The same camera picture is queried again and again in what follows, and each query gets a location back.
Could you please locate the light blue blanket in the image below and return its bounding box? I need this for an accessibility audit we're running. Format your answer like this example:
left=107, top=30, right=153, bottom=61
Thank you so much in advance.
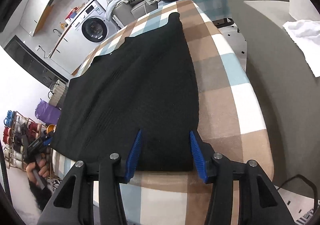
left=105, top=0, right=135, bottom=21

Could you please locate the purple bag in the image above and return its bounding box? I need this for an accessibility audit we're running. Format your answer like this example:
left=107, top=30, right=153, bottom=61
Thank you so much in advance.
left=35, top=100, right=61, bottom=125

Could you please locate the person's left hand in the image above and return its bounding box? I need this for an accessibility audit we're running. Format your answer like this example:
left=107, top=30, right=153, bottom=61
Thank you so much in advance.
left=26, top=153, right=49, bottom=187

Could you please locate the woven laundry basket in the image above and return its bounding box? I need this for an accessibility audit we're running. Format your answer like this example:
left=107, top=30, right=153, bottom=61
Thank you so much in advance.
left=48, top=80, right=68, bottom=109

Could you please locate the white cloth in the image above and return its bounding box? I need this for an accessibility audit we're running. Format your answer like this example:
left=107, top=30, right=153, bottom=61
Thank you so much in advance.
left=283, top=20, right=320, bottom=77

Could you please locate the teal checkered cloth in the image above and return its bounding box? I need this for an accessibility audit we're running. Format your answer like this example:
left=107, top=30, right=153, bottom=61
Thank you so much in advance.
left=192, top=0, right=232, bottom=21

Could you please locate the plaid checkered table cloth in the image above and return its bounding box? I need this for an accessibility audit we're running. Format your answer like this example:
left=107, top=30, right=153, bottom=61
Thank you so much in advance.
left=51, top=0, right=276, bottom=225

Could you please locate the black knit garment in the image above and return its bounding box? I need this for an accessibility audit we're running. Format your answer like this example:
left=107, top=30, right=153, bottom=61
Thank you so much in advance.
left=51, top=12, right=199, bottom=172

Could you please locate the shoe rack with shoes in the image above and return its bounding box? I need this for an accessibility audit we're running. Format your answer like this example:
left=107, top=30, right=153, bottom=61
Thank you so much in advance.
left=2, top=111, right=47, bottom=171

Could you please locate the white front-load washing machine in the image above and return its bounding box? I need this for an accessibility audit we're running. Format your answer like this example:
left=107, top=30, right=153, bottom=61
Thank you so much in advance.
left=65, top=0, right=118, bottom=47

